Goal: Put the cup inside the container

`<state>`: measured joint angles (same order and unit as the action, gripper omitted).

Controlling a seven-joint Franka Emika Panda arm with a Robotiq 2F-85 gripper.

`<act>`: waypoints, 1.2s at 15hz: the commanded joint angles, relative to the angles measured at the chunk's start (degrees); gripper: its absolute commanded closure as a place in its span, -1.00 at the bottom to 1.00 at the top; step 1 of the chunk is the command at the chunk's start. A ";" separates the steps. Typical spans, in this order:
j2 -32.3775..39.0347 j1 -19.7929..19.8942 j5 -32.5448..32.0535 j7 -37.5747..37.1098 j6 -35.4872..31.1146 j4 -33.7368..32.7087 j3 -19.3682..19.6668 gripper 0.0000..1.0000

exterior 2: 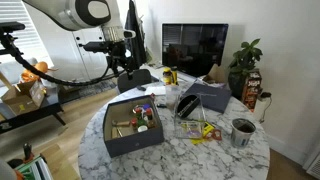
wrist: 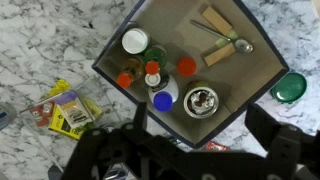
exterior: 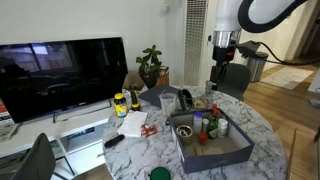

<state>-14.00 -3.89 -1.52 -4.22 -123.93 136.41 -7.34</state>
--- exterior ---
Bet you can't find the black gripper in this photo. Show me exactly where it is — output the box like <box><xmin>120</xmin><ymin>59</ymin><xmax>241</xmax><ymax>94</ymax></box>
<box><xmin>209</xmin><ymin>45</ymin><xmax>236</xmax><ymax>92</ymax></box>

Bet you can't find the translucent plastic measuring cup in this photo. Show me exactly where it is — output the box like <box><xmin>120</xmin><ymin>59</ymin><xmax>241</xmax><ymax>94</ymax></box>
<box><xmin>158</xmin><ymin>92</ymin><xmax>177</xmax><ymax>118</ymax></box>

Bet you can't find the dark blue cardboard box container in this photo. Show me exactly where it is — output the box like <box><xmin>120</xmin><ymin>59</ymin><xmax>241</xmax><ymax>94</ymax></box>
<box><xmin>168</xmin><ymin>107</ymin><xmax>256</xmax><ymax>175</ymax></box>

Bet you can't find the small clear glass jar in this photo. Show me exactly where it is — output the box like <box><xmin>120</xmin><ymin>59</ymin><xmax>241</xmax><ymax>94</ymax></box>
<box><xmin>204</xmin><ymin>80</ymin><xmax>215</xmax><ymax>101</ymax></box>

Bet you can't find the grey upholstered chair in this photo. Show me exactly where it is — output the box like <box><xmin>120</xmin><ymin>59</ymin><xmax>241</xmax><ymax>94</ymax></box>
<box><xmin>216</xmin><ymin>62</ymin><xmax>252</xmax><ymax>102</ymax></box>

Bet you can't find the clear plastic battery box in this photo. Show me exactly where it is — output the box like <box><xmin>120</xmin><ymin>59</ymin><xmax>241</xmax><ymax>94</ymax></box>
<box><xmin>192</xmin><ymin>96</ymin><xmax>215</xmax><ymax>110</ymax></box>

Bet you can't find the black curved case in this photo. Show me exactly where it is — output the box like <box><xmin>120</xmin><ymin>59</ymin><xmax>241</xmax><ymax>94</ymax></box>
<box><xmin>176</xmin><ymin>87</ymin><xmax>195</xmax><ymax>112</ymax></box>

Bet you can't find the stainless steel trash can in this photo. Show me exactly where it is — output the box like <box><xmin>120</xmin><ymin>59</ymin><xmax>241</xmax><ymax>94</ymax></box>
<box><xmin>246</xmin><ymin>51</ymin><xmax>269</xmax><ymax>84</ymax></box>

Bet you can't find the small white bottle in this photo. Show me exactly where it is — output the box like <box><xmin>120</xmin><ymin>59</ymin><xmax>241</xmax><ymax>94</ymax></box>
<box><xmin>201</xmin><ymin>117</ymin><xmax>211</xmax><ymax>133</ymax></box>

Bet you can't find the white bottle with blue cap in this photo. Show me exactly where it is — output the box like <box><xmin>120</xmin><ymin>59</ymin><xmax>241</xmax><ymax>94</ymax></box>
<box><xmin>192</xmin><ymin>111</ymin><xmax>204</xmax><ymax>136</ymax></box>

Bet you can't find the white plastic jar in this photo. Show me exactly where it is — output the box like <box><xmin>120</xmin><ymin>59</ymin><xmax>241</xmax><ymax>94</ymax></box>
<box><xmin>216</xmin><ymin>117</ymin><xmax>229</xmax><ymax>139</ymax></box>

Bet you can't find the green glass bottle red cap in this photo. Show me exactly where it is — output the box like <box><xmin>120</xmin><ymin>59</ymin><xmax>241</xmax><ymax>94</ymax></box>
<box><xmin>206</xmin><ymin>109</ymin><xmax>221</xmax><ymax>140</ymax></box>

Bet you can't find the orange box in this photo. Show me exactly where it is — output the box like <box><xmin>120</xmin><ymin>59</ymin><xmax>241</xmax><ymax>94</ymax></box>
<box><xmin>156</xmin><ymin>66</ymin><xmax>170</xmax><ymax>87</ymax></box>

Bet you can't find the small jar with red lid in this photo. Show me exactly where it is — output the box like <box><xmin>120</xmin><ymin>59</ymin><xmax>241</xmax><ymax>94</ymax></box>
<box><xmin>197</xmin><ymin>132</ymin><xmax>209</xmax><ymax>146</ymax></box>

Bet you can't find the dark grey notebook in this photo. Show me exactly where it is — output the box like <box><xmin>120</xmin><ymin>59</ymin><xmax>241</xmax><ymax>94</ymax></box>
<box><xmin>138</xmin><ymin>84</ymin><xmax>181</xmax><ymax>109</ymax></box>

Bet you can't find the brass tin can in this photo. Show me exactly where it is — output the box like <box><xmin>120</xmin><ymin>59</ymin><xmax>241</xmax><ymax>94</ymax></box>
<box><xmin>175</xmin><ymin>124</ymin><xmax>194</xmax><ymax>146</ymax></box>

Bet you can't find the beige floor rug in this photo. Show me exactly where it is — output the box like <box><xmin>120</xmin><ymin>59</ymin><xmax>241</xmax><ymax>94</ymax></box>
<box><xmin>259</xmin><ymin>66</ymin><xmax>315</xmax><ymax>91</ymax></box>

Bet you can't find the green potted plant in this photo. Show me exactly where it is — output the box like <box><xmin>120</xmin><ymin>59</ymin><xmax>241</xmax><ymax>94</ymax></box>
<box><xmin>135</xmin><ymin>44</ymin><xmax>165</xmax><ymax>90</ymax></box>

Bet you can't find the yellow and black flashlight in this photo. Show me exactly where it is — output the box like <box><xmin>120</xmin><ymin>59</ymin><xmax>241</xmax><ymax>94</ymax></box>
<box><xmin>128</xmin><ymin>83</ymin><xmax>142</xmax><ymax>112</ymax></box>

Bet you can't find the red and white packet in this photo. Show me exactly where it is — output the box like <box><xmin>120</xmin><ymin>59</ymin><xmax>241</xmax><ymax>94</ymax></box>
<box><xmin>140</xmin><ymin>123</ymin><xmax>159</xmax><ymax>137</ymax></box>

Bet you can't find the white paper napkin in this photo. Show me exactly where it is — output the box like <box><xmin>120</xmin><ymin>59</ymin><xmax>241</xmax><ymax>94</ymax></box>
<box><xmin>116</xmin><ymin>110</ymin><xmax>149</xmax><ymax>139</ymax></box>

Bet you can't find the yellow vitamin bottle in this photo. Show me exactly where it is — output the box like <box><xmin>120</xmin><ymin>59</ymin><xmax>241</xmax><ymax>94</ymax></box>
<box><xmin>113</xmin><ymin>92</ymin><xmax>129</xmax><ymax>119</ymax></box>

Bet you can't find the green round lid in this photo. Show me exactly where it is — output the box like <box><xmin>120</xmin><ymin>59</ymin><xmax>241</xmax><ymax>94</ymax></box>
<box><xmin>149</xmin><ymin>166</ymin><xmax>172</xmax><ymax>180</ymax></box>

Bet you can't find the black remote control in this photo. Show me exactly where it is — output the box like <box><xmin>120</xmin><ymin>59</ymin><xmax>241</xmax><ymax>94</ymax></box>
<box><xmin>103</xmin><ymin>133</ymin><xmax>126</xmax><ymax>149</ymax></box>

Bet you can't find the white television stand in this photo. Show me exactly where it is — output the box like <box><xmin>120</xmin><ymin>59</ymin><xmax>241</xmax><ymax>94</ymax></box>
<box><xmin>0</xmin><ymin>98</ymin><xmax>134</xmax><ymax>178</ymax></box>

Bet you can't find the black flat screen television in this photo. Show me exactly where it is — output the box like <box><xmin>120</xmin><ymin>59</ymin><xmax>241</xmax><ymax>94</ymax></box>
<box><xmin>0</xmin><ymin>36</ymin><xmax>130</xmax><ymax>125</ymax></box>

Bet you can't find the black dining chair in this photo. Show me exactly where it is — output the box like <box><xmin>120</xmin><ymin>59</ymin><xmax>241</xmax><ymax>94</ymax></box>
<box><xmin>9</xmin><ymin>132</ymin><xmax>58</xmax><ymax>180</ymax></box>

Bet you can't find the stack of magazines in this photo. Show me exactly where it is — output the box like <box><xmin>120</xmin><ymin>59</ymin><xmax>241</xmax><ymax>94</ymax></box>
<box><xmin>0</xmin><ymin>97</ymin><xmax>22</xmax><ymax>142</ymax></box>

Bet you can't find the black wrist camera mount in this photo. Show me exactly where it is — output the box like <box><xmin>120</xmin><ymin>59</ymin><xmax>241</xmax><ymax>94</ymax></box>
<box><xmin>235</xmin><ymin>40</ymin><xmax>263</xmax><ymax>60</ymax></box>

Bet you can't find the white wall heater grille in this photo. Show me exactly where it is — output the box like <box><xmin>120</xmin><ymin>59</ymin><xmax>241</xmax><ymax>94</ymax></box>
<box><xmin>182</xmin><ymin>0</ymin><xmax>210</xmax><ymax>87</ymax></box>

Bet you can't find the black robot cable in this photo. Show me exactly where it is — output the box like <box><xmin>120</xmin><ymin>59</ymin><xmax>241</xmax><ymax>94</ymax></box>
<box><xmin>254</xmin><ymin>41</ymin><xmax>320</xmax><ymax>67</ymax></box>

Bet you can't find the white wall thermostat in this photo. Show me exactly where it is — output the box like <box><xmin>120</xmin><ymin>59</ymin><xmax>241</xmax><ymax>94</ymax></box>
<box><xmin>161</xmin><ymin>2</ymin><xmax>172</xmax><ymax>15</ymax></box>

